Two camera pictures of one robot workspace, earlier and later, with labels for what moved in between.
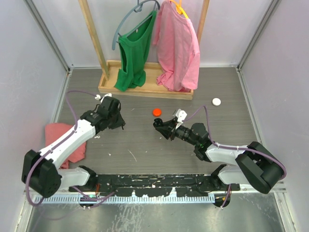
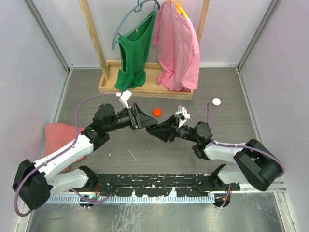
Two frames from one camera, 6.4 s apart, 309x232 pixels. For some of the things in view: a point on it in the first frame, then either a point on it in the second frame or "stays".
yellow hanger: [179, 10] stays
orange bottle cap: [157, 112] stays
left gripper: [120, 122] → [138, 119]
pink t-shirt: [177, 49] stays
